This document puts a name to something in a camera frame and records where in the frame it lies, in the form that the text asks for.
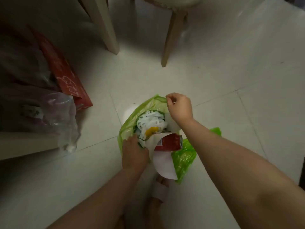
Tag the person's right hand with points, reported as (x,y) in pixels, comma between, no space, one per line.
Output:
(180,109)

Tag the person's left hand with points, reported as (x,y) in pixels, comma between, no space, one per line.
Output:
(134,155)

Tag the new green bag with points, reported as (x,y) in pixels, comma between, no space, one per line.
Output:
(183,159)

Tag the person's left forearm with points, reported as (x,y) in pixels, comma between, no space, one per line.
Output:
(100,202)

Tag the person's right forearm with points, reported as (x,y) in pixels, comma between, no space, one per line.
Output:
(238,176)

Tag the red soda can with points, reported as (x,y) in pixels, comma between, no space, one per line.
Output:
(170,141)

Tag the clear plastic bag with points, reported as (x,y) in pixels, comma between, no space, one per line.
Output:
(59,112)

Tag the red paper gift bag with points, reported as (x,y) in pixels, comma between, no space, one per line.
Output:
(64,76)

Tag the yellow fruit peel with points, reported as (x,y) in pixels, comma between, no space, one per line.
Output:
(151,131)

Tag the white paper sheet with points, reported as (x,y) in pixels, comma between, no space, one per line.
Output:
(164,164)

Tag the white foam fruit net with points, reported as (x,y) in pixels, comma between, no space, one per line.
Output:
(150,120)

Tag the pale right slipper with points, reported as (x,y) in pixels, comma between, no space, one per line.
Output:
(160,191)

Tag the cream dining chair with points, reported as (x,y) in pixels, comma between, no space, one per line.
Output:
(174,33)

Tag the cream wooden table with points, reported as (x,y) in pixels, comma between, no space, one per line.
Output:
(102,26)

